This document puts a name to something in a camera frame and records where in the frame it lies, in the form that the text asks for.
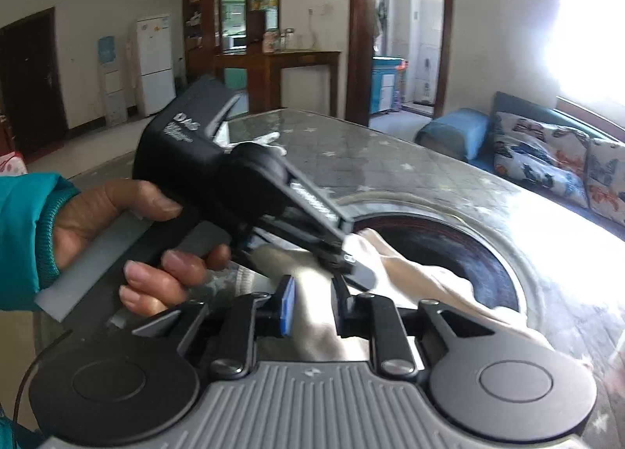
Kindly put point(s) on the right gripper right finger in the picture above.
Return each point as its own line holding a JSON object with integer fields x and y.
{"x": 345, "y": 309}

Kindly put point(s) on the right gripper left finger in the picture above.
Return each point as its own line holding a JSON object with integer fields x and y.
{"x": 283, "y": 303}

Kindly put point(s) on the cream garment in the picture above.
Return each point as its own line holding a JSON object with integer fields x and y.
{"x": 313, "y": 334}

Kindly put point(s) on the person left hand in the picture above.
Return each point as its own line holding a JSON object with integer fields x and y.
{"x": 96, "y": 244}

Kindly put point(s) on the water dispenser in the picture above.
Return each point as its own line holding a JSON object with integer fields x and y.
{"x": 115, "y": 109}

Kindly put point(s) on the white refrigerator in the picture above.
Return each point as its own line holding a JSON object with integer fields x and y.
{"x": 155, "y": 64}

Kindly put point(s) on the wooden shelf cabinet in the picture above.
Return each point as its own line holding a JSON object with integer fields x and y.
{"x": 277, "y": 53}

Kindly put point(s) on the blue toy cabinet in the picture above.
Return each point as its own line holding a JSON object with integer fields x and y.
{"x": 386, "y": 86}

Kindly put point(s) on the teal jacket sleeve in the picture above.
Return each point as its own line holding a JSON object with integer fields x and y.
{"x": 29, "y": 206}

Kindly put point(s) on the dark wooden door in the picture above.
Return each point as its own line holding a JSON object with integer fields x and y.
{"x": 30, "y": 89}

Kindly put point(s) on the blue sofa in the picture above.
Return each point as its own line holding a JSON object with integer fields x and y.
{"x": 467, "y": 135}

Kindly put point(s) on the butterfly pillow left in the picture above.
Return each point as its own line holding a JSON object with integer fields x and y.
{"x": 545, "y": 156}

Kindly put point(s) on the butterfly pillow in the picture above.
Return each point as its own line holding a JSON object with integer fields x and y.
{"x": 545, "y": 156}
{"x": 605, "y": 172}

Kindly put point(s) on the butterfly pillow right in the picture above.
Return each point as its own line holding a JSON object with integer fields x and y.
{"x": 605, "y": 172}

